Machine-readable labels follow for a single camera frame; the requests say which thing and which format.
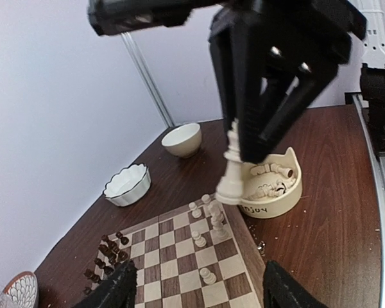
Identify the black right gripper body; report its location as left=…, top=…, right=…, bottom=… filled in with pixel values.
left=87, top=1, right=366, bottom=77

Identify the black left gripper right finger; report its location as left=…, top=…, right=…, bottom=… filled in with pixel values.
left=263, top=261, right=327, bottom=308

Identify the dark rook chess piece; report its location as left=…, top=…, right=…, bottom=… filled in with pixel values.
left=115, top=232, right=130, bottom=246

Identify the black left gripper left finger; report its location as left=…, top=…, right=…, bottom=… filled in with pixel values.
left=74, top=260, right=137, bottom=308

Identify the plain white round bowl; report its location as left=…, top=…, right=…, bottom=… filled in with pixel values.
left=161, top=123, right=202, bottom=158

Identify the wooden chess board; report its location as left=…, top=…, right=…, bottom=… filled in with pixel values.
left=84, top=200, right=264, bottom=307

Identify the cream cat ear bowl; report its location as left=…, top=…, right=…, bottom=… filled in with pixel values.
left=239, top=147, right=303, bottom=219

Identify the white king chess piece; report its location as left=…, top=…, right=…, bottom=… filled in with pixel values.
left=216, top=119, right=243, bottom=205

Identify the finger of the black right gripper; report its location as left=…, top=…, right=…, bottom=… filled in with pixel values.
left=209, top=8, right=244, bottom=132
left=237, top=20, right=338, bottom=162

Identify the white scalloped bowl black rim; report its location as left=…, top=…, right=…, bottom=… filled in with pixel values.
left=103, top=164, right=151, bottom=207

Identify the white pawn chess piece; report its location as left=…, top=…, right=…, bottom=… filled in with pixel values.
left=189, top=202, right=202, bottom=219

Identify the aluminium frame post right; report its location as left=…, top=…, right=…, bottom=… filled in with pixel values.
left=121, top=33, right=175, bottom=128

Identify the patterned ceramic plate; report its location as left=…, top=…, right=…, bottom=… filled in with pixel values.
left=3, top=271, right=39, bottom=308

